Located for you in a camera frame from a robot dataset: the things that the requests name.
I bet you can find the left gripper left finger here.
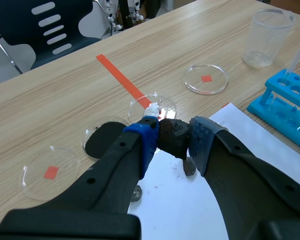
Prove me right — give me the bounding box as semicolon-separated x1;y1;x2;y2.
0;116;161;240

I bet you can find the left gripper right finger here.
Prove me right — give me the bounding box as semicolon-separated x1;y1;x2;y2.
189;115;300;240

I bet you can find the large dark stone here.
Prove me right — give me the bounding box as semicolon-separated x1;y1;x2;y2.
156;118;192;161

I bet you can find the small grey stone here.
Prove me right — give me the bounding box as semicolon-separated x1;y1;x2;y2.
130;184;144;203

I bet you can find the glass dish with black powder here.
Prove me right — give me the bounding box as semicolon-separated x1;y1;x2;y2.
81;120;131;160

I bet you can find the small dark reddish stone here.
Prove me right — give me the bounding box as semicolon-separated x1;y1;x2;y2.
182;156;197;177

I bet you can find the white sheet of paper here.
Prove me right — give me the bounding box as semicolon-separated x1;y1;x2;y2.
127;102;300;240

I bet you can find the clear glass dish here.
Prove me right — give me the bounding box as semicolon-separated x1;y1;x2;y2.
127;92;178;126
183;63;229;96
21;145;81;202

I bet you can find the white lump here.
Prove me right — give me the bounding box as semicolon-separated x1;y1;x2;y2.
143;103;162;118

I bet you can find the turquoise rack with round holes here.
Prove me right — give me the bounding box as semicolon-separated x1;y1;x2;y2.
246;69;300;153

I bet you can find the dropper with red bulb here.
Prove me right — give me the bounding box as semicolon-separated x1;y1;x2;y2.
283;25;300;85

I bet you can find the clear plastic beaker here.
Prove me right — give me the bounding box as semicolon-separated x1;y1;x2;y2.
241;8;296;69

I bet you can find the dark blue chair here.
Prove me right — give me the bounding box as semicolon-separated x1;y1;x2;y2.
0;0;114;75

